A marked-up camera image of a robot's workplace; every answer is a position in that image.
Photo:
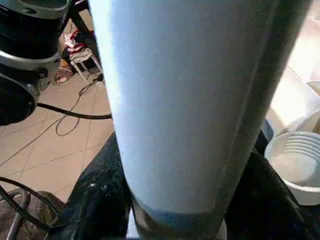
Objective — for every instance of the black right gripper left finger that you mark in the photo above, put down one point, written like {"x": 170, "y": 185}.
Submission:
{"x": 92, "y": 205}

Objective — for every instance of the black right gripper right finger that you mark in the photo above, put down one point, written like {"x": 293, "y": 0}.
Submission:
{"x": 270, "y": 210}

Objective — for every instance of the white plastic table top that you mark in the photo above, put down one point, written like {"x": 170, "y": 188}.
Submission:
{"x": 295, "y": 150}

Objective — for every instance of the white plastic table leg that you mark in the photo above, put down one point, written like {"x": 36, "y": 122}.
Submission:
{"x": 200, "y": 110}

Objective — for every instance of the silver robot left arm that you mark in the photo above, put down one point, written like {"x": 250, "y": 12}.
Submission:
{"x": 30, "y": 50}

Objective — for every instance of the small white stool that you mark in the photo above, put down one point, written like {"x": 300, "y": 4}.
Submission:
{"x": 80, "y": 52}

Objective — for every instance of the grey metal tube frame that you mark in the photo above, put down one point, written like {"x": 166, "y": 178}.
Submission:
{"x": 17, "y": 215}

